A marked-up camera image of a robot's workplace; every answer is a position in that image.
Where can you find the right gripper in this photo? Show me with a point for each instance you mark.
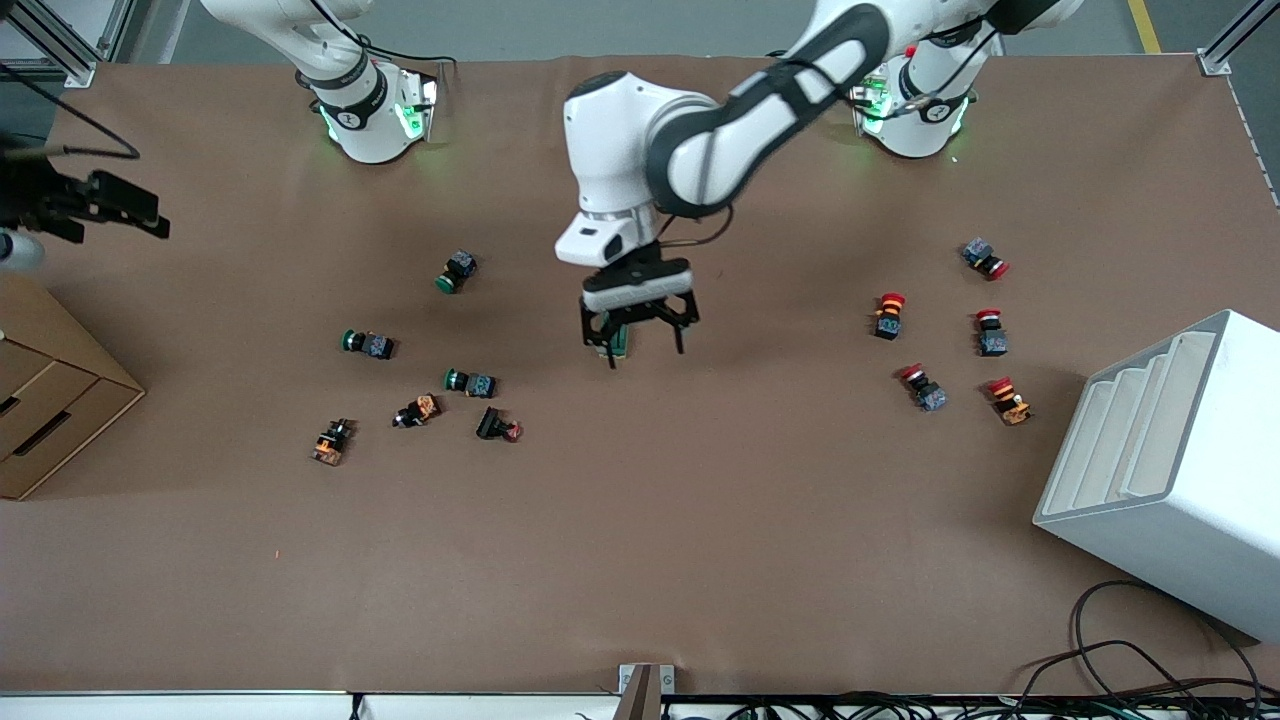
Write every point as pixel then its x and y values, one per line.
pixel 33 190

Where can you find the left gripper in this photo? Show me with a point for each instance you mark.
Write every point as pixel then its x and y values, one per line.
pixel 641 269

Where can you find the green load switch white lever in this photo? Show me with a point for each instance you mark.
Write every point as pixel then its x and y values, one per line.
pixel 621 342

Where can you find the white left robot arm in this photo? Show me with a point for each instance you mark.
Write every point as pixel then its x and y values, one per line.
pixel 620 140

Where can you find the green mushroom push button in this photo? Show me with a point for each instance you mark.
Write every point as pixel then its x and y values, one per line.
pixel 372 345
pixel 475 384
pixel 457 270

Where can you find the square black push button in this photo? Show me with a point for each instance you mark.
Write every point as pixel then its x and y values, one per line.
pixel 492 424

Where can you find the brown cardboard box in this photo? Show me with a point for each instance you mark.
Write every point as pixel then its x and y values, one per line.
pixel 50 400

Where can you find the red mushroom button orange block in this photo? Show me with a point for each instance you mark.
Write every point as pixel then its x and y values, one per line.
pixel 889 318
pixel 1010 402

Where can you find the red mushroom button blue block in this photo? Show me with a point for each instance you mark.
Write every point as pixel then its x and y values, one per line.
pixel 925 390
pixel 985 258
pixel 991 338

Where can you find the white slotted bin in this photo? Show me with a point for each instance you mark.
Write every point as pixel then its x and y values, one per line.
pixel 1180 500

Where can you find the aluminium frame post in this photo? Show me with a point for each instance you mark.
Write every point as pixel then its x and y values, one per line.
pixel 60 50
pixel 1235 40

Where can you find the black knob switch orange block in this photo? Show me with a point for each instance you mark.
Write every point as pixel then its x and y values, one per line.
pixel 420 410
pixel 332 443

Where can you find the aluminium table bracket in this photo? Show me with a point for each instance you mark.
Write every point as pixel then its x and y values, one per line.
pixel 640 690

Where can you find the white table edge rail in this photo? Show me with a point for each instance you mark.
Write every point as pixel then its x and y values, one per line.
pixel 200 708

